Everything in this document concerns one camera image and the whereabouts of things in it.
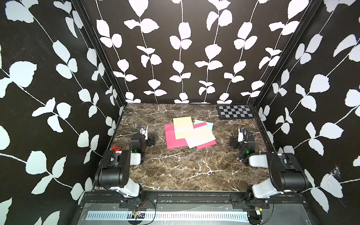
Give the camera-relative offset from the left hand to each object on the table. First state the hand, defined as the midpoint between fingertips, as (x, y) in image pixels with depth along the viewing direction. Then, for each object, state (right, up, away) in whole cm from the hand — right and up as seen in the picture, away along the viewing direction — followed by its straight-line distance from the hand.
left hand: (147, 131), depth 95 cm
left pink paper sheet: (+16, -9, +4) cm, 19 cm away
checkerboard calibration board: (+67, +14, +19) cm, 72 cm away
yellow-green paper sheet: (+24, +2, +13) cm, 28 cm away
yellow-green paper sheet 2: (+36, -5, +8) cm, 37 cm away
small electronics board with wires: (+1, -40, -24) cm, 47 cm away
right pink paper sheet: (+46, -9, +3) cm, 47 cm away
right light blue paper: (+46, +4, +13) cm, 48 cm away
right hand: (+62, -2, +1) cm, 62 cm away
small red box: (-21, -12, -1) cm, 24 cm away
